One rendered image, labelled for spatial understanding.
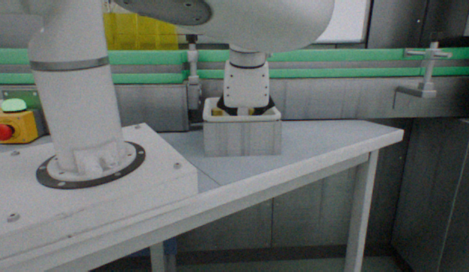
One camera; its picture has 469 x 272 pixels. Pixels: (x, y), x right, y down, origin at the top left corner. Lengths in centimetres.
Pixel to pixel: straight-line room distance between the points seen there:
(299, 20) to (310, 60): 72
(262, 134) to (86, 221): 37
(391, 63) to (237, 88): 57
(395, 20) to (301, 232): 93
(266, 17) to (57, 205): 35
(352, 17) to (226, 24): 98
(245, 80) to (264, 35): 41
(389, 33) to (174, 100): 83
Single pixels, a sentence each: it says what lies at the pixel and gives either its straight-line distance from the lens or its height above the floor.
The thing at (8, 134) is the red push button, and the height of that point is 79.
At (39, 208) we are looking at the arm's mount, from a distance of 44.
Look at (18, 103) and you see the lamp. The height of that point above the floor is 85.
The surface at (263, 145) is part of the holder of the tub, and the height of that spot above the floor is 77.
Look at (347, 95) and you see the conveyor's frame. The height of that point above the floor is 83.
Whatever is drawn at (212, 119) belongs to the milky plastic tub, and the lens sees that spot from 61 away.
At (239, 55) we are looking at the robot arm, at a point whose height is 97.
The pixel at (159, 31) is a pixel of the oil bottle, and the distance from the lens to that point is 92.
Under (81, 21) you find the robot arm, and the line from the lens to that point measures 43.
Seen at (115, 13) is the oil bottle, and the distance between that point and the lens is 94.
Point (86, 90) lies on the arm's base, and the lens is 44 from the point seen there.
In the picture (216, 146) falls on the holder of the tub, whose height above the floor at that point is 77.
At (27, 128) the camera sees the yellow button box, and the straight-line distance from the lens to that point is 87.
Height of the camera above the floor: 100
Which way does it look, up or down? 18 degrees down
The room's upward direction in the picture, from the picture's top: straight up
